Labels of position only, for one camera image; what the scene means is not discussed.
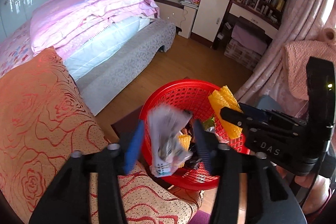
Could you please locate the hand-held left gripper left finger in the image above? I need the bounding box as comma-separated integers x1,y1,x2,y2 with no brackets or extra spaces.
28,120,145,224

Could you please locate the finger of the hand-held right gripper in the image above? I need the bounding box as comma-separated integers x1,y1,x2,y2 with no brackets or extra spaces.
219,107,307,136
238,103,308,126

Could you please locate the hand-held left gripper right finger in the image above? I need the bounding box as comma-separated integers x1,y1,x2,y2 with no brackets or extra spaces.
193,119,307,224

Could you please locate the white printed plastic bag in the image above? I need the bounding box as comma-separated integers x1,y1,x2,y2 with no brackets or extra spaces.
146,105,193,178

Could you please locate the red plastic basket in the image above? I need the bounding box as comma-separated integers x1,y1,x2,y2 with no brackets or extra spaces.
138,79,251,191

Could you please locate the dark red low stool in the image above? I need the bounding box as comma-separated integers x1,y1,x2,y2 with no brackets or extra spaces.
110,111,143,144

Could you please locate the patterned storage box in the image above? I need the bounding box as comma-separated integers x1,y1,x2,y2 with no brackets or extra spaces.
224,39,263,71

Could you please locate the pink knitted blanket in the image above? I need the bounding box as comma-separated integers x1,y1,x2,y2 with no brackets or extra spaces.
285,28,336,101

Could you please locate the purple chair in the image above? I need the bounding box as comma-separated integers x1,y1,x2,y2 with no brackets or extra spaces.
68,74,212,224

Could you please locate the pink padded stool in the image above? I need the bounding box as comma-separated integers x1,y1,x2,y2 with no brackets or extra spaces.
232,24,268,55

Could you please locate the grey upholstered bed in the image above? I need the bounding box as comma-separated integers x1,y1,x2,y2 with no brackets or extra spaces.
76,20,176,117

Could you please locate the vanity table with mirror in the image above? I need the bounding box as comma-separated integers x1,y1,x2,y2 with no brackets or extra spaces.
210,0,294,56

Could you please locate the orange rose-patterned cloth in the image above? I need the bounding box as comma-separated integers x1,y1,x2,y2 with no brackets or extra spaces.
0,46,204,224

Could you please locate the light blue quilt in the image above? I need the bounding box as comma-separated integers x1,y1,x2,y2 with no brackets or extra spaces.
64,17,155,81

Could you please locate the cream tall cabinet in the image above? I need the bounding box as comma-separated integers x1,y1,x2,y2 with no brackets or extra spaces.
191,0,235,42

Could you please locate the pink curtain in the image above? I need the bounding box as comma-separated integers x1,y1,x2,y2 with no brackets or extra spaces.
234,0,336,114

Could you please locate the cream low cabinet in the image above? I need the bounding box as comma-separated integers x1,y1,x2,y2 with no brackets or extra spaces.
147,0,198,39

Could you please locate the pink quilt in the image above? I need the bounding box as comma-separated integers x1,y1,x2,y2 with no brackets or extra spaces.
30,0,160,60

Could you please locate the floral bedsheet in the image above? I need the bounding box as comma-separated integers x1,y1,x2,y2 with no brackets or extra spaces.
0,22,34,77

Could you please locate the black cable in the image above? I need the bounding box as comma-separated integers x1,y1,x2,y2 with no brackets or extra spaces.
302,172,319,211

